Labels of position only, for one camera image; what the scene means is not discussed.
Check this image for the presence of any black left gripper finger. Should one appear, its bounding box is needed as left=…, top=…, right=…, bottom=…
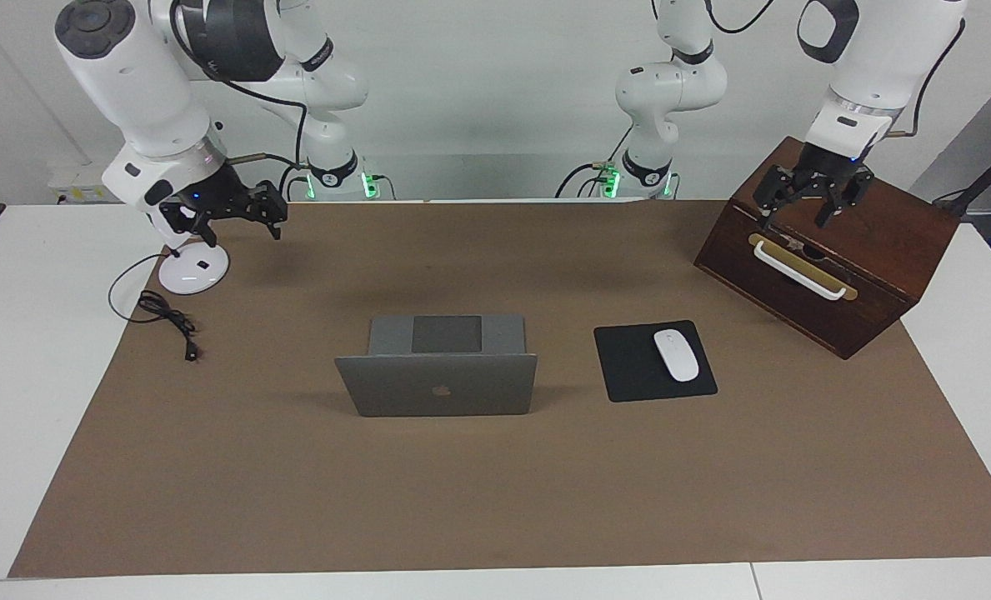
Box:
left=813, top=170, right=873, bottom=229
left=753, top=166, right=799, bottom=231

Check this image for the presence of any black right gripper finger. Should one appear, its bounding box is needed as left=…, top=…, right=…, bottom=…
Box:
left=248, top=181, right=289, bottom=243
left=159, top=204, right=218, bottom=249

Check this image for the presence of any grey apple laptop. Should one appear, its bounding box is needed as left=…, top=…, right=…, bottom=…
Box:
left=333, top=313, right=540, bottom=419

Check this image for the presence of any dark brown wooden box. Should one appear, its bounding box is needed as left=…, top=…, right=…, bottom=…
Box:
left=693, top=135, right=962, bottom=362

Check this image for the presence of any white computer mouse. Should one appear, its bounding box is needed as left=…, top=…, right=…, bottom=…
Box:
left=653, top=328, right=703, bottom=384

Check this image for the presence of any black mouse pad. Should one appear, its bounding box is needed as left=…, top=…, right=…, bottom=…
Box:
left=593, top=319, right=719, bottom=404

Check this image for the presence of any brown table mat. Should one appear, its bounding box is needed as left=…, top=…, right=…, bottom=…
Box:
left=7, top=199, right=991, bottom=579

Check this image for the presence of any black arm base cable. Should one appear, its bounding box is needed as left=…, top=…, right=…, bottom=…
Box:
left=554, top=125, right=631, bottom=199
left=277, top=162, right=313, bottom=202

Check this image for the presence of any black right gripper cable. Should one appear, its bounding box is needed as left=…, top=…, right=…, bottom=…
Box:
left=169, top=0, right=309, bottom=168

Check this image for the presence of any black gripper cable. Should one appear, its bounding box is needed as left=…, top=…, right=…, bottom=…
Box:
left=169, top=0, right=309, bottom=168
left=885, top=15, right=968, bottom=139

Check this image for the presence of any white box handle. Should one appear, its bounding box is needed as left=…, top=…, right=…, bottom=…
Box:
left=751, top=239, right=848, bottom=302

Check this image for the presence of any black lamp power cable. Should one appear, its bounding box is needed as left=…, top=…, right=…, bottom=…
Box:
left=108, top=252, right=205, bottom=364

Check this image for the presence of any gold handle plate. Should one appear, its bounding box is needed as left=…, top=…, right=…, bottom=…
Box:
left=747, top=232, right=860, bottom=303

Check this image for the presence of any white wall power strip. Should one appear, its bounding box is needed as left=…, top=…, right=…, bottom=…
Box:
left=48, top=162, right=126, bottom=206

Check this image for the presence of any black camera stand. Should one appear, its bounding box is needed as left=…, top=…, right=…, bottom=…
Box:
left=932, top=132, right=991, bottom=220

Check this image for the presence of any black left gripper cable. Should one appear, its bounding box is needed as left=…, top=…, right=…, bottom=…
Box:
left=885, top=15, right=968, bottom=139

